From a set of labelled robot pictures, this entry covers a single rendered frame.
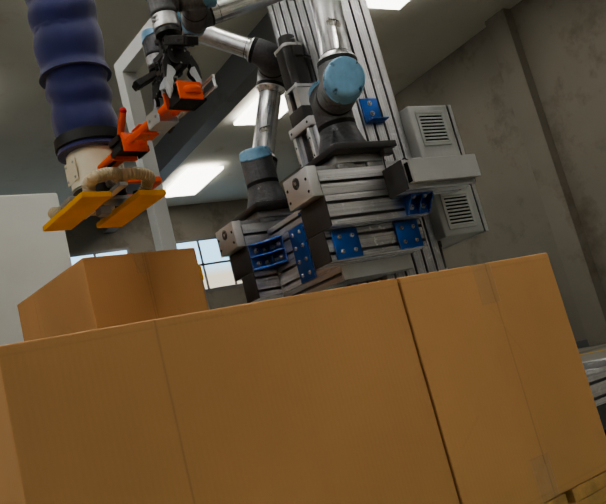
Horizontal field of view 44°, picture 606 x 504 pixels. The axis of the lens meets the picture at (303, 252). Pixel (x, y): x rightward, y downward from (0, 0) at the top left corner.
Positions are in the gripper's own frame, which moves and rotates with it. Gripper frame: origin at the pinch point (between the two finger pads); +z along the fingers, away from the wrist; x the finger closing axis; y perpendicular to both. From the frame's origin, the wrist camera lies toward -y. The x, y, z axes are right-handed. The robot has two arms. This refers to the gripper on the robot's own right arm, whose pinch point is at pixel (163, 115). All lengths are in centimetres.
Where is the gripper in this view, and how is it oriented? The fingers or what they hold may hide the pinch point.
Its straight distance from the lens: 290.0
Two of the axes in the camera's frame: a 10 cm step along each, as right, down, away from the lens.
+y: 8.4, -1.3, 5.3
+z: 2.5, 9.5, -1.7
